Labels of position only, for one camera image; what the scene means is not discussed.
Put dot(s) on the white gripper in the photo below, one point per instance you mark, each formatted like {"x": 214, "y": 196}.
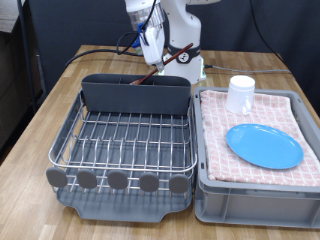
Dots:
{"x": 154, "y": 46}

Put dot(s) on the brown wooden spoon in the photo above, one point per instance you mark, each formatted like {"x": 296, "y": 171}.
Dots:
{"x": 180, "y": 51}

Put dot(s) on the white mug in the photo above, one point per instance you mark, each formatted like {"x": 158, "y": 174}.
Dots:
{"x": 238, "y": 95}

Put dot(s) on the blue plate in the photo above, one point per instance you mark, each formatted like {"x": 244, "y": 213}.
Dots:
{"x": 263, "y": 146}

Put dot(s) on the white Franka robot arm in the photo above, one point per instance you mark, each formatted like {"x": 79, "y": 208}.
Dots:
{"x": 183, "y": 30}

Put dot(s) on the grey dish drying rack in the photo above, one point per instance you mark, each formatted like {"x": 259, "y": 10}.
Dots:
{"x": 116, "y": 211}

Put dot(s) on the dark grey cutlery holder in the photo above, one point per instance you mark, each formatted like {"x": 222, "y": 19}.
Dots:
{"x": 133, "y": 98}

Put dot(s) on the black curtain backdrop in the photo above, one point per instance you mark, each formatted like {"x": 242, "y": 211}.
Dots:
{"x": 83, "y": 23}

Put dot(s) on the pink checked cloth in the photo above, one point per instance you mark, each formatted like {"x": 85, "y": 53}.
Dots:
{"x": 216, "y": 150}

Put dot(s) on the dark cabinet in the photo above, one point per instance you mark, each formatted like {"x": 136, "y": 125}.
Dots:
{"x": 13, "y": 83}

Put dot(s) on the grey shelf board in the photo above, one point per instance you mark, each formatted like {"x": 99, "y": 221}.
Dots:
{"x": 8, "y": 16}

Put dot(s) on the grey plastic crate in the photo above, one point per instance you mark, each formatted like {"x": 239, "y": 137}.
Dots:
{"x": 253, "y": 208}

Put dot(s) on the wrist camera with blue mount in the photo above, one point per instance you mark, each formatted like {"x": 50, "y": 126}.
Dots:
{"x": 136, "y": 42}

